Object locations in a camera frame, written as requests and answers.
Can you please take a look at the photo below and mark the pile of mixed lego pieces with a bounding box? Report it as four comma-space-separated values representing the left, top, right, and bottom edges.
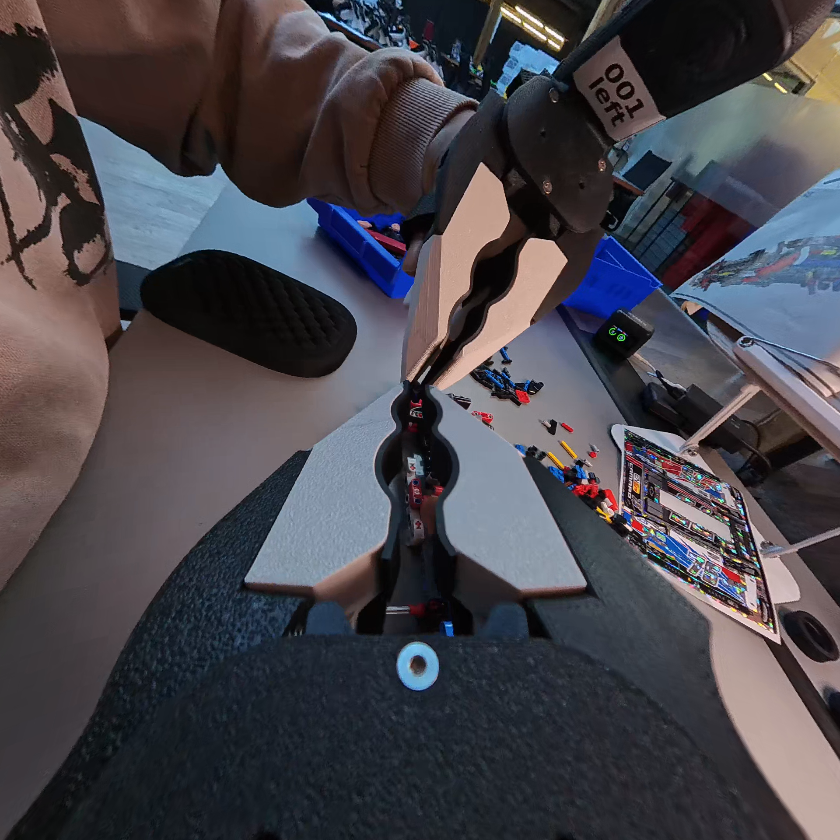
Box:
449, 392, 634, 536

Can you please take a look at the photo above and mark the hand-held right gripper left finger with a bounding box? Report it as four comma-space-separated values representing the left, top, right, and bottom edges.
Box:
244, 381, 413, 619

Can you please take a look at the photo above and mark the black device green display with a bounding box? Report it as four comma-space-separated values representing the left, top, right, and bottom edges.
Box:
594, 310, 656, 360

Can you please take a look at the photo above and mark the black power adapter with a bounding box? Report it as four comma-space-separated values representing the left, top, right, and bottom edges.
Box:
682, 386, 765, 455

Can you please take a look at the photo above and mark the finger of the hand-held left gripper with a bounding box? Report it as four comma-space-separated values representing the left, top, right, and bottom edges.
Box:
428, 236, 571, 392
402, 161, 527, 386

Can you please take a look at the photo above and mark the person's left forearm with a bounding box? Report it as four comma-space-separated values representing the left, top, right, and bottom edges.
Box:
36, 0, 480, 217

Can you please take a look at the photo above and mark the small black charger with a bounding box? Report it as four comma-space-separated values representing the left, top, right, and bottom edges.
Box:
642, 379, 689, 426

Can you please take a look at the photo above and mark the lego car model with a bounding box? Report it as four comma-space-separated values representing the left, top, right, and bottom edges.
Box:
386, 387, 460, 637

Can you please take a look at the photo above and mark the heap of large lego parts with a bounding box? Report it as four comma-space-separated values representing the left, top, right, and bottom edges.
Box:
357, 220, 411, 258

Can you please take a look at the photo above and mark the holographic sticker sheet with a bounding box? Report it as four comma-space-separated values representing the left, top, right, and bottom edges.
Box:
618, 428, 782, 643

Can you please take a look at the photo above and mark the blue plastic bin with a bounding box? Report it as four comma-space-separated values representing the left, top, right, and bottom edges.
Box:
561, 235, 662, 316

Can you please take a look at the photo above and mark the pile of black blue pins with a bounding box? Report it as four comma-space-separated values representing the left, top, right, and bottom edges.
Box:
469, 346, 546, 406

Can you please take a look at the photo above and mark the person's left hand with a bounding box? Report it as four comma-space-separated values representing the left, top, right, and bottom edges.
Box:
419, 108, 480, 212

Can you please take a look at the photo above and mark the white book stand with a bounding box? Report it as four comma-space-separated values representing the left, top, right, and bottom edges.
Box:
610, 331, 840, 605

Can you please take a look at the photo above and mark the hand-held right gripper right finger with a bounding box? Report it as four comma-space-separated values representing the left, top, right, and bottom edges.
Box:
423, 384, 588, 627

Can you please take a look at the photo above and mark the lego instruction booklet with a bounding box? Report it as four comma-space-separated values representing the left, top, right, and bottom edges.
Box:
669, 169, 840, 371

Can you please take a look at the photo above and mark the black quilted chair seat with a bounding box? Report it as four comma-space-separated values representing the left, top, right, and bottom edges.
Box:
140, 248, 358, 379

